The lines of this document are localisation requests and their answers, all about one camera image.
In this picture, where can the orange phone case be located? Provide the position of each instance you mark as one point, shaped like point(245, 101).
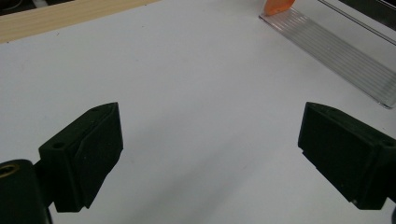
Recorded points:
point(277, 6)

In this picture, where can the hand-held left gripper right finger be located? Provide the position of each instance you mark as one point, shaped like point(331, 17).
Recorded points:
point(345, 155)

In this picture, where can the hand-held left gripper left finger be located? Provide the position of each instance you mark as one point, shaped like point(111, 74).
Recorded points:
point(84, 158)

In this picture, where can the clear plastic tray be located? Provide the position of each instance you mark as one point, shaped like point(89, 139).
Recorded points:
point(336, 51)

